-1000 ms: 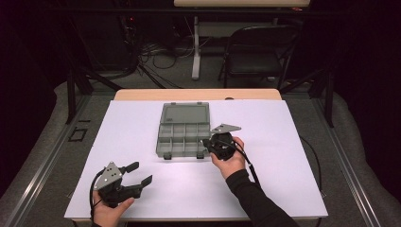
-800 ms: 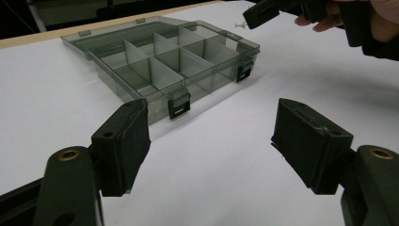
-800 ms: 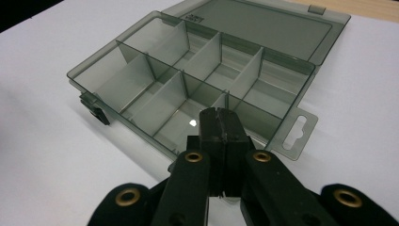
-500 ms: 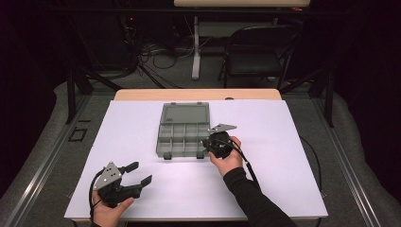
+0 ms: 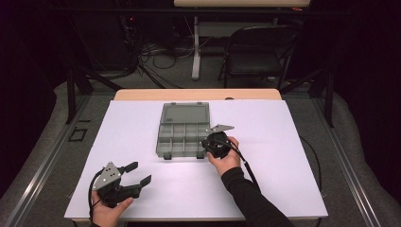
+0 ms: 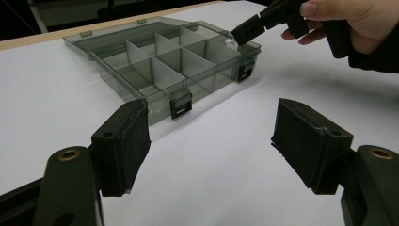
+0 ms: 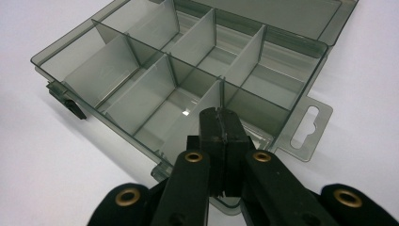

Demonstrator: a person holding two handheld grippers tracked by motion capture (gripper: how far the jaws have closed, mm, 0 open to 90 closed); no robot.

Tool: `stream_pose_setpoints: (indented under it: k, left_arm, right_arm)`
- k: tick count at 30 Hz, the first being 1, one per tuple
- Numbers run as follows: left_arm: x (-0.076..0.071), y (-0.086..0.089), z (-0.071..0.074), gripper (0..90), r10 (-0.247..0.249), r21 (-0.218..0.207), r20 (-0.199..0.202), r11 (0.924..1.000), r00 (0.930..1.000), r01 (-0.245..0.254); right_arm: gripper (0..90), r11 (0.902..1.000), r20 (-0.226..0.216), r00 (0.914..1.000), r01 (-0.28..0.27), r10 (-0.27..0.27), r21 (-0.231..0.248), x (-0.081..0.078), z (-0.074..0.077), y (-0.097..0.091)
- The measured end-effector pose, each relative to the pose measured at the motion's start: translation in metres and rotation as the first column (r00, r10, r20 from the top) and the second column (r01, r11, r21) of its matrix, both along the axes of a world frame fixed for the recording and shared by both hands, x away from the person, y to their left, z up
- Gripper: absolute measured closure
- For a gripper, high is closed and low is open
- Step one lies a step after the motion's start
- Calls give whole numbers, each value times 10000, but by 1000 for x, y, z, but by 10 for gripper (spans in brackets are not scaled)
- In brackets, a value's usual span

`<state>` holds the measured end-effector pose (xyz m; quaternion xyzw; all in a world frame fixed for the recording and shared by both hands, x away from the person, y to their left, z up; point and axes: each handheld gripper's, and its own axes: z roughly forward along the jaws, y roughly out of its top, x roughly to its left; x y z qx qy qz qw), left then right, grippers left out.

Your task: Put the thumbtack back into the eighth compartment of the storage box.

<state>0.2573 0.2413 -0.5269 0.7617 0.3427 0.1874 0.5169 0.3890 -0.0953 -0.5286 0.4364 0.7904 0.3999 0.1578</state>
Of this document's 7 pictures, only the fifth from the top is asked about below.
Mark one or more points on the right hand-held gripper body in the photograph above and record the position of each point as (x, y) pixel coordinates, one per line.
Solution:
(219, 146)

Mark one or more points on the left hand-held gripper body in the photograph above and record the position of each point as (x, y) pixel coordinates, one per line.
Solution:
(108, 178)

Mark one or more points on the grey clear compartment organizer box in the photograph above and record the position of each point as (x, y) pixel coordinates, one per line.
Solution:
(183, 138)

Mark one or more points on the person's right hand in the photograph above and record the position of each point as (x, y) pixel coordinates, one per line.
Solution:
(228, 164)

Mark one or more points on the person's left hand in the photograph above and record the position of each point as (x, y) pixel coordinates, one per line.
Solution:
(107, 216)

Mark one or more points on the white board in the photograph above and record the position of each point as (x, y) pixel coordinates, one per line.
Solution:
(277, 148)

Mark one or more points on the wooden table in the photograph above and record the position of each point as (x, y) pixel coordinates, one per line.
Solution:
(189, 94)

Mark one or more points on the short black tape strip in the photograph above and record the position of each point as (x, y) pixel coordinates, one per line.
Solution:
(84, 120)

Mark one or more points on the white desk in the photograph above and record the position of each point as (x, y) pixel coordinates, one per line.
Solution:
(196, 63)

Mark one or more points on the black folding chair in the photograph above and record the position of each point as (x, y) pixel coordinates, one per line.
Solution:
(255, 64)

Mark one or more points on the black metal stand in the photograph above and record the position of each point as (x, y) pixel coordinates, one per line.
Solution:
(71, 94)
(329, 101)

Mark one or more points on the aluminium floor rail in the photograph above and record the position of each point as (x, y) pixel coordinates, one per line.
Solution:
(47, 164)
(346, 170)

